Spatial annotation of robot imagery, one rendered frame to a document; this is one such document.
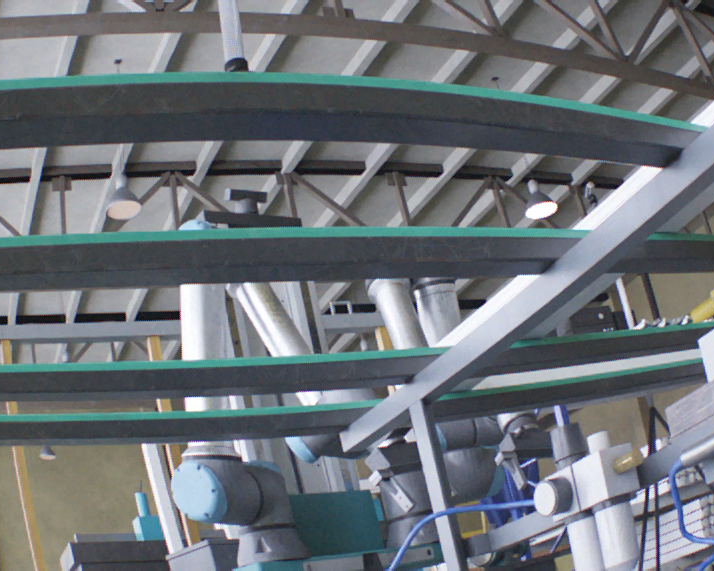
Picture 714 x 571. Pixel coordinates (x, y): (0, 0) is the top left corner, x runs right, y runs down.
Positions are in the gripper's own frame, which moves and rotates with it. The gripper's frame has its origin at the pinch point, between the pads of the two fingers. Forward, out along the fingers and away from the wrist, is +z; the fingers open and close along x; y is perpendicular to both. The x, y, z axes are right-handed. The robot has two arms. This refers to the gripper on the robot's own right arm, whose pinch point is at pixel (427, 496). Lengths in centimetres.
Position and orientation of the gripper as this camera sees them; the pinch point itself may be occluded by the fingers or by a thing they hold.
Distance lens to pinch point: 199.8
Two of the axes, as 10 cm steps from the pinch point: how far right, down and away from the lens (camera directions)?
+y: -5.1, 7.4, 4.5
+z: 5.4, 6.8, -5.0
